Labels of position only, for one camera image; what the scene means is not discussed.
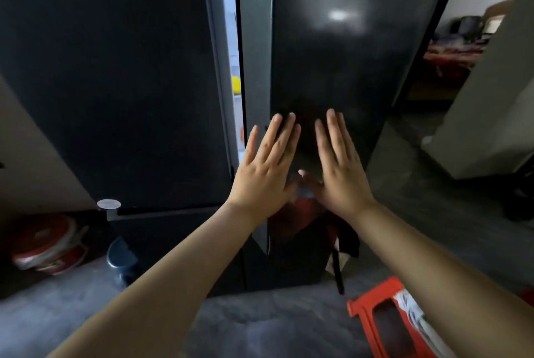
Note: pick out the person's right hand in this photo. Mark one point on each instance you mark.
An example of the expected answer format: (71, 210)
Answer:
(346, 182)

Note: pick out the person's left hand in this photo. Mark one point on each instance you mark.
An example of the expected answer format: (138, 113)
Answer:
(263, 187)

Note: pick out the yellow lemon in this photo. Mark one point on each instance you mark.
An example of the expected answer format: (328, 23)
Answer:
(236, 85)

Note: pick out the person's left forearm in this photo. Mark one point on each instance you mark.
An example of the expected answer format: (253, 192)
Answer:
(158, 299)

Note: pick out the person's right forearm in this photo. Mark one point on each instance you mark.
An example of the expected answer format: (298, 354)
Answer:
(450, 287)

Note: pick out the black refrigerator body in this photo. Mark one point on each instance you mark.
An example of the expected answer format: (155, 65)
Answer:
(167, 245)

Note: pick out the red plastic stool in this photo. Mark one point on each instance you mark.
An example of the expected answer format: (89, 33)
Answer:
(363, 303)

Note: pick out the dark blue trash bin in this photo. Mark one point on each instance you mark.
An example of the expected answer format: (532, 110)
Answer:
(121, 259)

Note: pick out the red patterned bedding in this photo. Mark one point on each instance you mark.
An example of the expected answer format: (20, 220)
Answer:
(454, 55)

